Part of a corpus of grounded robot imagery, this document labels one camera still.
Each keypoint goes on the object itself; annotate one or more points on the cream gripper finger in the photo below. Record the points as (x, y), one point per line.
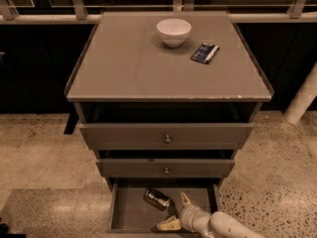
(170, 224)
(185, 199)

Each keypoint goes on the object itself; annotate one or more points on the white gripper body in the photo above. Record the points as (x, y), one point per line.
(186, 215)

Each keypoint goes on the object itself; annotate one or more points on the orange soda can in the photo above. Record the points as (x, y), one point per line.
(157, 199)

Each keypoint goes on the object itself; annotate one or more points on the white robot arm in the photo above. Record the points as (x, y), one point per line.
(225, 226)

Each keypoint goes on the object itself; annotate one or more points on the brass top drawer knob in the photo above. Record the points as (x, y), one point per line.
(167, 139)

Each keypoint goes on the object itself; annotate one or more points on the grey top drawer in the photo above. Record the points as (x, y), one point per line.
(150, 136)

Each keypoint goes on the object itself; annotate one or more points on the grey middle drawer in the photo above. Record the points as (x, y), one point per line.
(153, 168)

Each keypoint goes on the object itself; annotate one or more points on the grey drawer cabinet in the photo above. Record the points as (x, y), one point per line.
(129, 75)

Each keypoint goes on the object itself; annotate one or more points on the blue snack packet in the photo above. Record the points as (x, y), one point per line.
(205, 53)

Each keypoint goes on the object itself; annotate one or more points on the white pillar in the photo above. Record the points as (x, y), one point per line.
(303, 98)

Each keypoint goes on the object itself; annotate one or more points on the white ceramic bowl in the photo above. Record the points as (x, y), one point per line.
(173, 32)

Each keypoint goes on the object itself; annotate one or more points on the white metal railing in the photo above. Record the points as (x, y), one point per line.
(240, 11)

